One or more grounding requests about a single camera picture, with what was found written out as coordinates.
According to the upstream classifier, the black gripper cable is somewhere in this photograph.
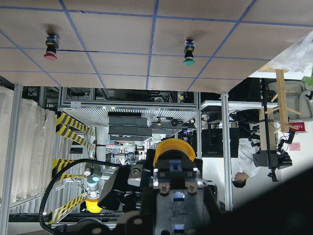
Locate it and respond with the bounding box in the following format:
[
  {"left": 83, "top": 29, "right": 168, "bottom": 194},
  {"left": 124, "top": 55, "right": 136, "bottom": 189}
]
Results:
[{"left": 39, "top": 158, "right": 120, "bottom": 232}]

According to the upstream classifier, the red push button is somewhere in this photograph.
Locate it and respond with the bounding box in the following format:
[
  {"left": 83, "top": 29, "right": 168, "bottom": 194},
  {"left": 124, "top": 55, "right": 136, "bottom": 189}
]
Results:
[{"left": 44, "top": 34, "right": 60, "bottom": 61}]

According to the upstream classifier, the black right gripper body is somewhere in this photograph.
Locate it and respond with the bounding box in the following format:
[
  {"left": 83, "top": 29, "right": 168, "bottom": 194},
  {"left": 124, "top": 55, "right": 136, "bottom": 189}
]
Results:
[{"left": 97, "top": 160, "right": 149, "bottom": 212}]

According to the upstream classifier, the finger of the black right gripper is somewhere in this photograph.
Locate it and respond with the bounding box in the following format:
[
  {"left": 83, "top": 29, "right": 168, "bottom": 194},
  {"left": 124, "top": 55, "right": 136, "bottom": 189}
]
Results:
[
  {"left": 143, "top": 149, "right": 156, "bottom": 188},
  {"left": 194, "top": 158, "right": 218, "bottom": 203}
]

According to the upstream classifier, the wooden mug tree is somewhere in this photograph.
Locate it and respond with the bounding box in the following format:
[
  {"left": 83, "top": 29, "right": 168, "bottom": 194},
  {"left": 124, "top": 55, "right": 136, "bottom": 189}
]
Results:
[{"left": 258, "top": 64, "right": 301, "bottom": 134}]

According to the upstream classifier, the clear plastic bag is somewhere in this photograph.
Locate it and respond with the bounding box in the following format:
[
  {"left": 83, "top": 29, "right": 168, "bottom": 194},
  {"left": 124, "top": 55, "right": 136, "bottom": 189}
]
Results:
[{"left": 268, "top": 31, "right": 313, "bottom": 72}]

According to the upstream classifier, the yellow push button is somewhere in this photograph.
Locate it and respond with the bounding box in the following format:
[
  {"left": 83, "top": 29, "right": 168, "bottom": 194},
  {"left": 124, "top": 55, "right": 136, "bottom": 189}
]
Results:
[{"left": 153, "top": 139, "right": 205, "bottom": 235}]

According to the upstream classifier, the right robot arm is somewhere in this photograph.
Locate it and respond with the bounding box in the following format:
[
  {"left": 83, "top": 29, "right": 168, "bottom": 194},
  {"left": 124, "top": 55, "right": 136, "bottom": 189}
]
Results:
[{"left": 85, "top": 148, "right": 217, "bottom": 213}]

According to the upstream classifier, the green push button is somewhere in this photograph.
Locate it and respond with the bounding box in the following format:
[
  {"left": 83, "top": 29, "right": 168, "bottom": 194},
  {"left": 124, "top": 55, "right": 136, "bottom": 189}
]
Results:
[{"left": 183, "top": 39, "right": 195, "bottom": 66}]

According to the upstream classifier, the person in white shirt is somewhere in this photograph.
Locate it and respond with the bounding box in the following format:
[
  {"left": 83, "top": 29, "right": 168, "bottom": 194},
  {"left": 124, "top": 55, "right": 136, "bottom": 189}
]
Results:
[{"left": 232, "top": 138, "right": 259, "bottom": 188}]

